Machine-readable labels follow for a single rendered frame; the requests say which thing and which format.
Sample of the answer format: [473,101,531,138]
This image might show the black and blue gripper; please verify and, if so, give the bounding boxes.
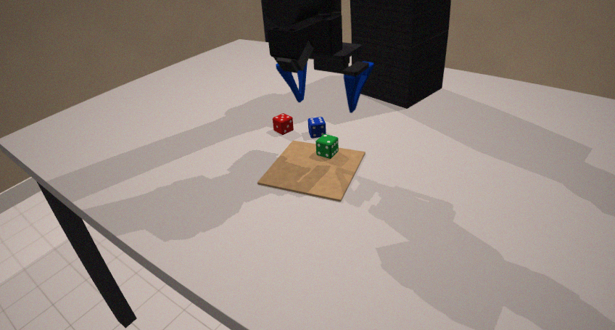
[276,11,373,113]

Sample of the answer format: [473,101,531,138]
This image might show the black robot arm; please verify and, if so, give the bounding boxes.
[263,0,342,73]

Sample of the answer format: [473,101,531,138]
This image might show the blue die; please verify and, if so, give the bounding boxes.
[308,117,326,138]

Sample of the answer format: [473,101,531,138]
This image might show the tan flat mat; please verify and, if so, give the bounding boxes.
[257,141,366,202]

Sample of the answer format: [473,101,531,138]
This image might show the green dice with white pips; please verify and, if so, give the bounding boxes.
[315,134,339,159]

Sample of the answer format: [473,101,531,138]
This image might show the red die with white pips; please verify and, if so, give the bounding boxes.
[273,113,294,135]

